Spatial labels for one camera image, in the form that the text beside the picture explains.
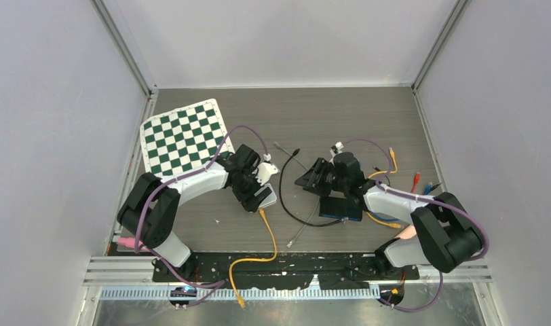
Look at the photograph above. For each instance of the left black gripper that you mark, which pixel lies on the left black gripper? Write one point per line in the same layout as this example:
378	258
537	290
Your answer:
250	202

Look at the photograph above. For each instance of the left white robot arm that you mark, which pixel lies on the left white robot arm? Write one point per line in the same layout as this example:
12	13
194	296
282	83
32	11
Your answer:
150	209

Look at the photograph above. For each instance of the beige cylinder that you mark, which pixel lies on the beige cylinder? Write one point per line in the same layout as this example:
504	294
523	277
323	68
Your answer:
408	232

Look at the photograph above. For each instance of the slotted cable duct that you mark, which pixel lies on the slotted cable duct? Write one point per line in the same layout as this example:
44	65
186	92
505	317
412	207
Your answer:
175	294

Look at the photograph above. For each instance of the green white chessboard mat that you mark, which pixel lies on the green white chessboard mat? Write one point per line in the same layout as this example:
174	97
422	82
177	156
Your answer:
182	139

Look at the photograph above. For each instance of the white router box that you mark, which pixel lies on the white router box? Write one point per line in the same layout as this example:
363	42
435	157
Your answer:
266	196

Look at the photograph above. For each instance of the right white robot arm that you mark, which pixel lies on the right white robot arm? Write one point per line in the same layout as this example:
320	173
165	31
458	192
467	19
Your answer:
446	236

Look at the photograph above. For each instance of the black network switch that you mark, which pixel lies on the black network switch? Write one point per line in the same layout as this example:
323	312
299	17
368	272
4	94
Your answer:
339	208

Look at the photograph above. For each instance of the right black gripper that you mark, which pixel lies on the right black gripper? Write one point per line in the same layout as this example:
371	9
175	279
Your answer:
308	180

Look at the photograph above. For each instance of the pink cylinder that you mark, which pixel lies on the pink cylinder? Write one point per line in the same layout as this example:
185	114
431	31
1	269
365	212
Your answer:
129	242

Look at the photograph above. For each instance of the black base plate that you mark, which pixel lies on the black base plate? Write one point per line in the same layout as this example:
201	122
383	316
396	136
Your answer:
288	271

